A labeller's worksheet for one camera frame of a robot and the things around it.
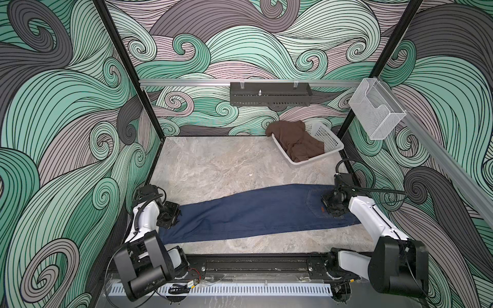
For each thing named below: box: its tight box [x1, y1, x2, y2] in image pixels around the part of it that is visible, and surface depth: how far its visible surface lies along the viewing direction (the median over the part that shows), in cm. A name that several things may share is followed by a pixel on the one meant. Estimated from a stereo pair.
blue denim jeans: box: [157, 183, 362, 244], surface depth 88 cm
